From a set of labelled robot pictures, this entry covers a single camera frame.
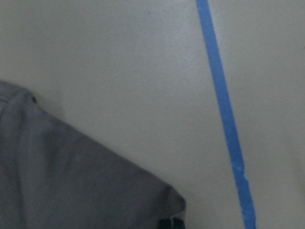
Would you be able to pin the dark brown t-shirt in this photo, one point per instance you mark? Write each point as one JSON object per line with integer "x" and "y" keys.
{"x": 54, "y": 177}

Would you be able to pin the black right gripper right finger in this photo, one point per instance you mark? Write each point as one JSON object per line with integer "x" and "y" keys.
{"x": 178, "y": 223}

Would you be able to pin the blue tape line lengthwise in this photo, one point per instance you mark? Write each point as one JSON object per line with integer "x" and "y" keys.
{"x": 227, "y": 116}

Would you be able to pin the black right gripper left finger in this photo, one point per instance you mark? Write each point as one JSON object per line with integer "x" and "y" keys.
{"x": 164, "y": 224}

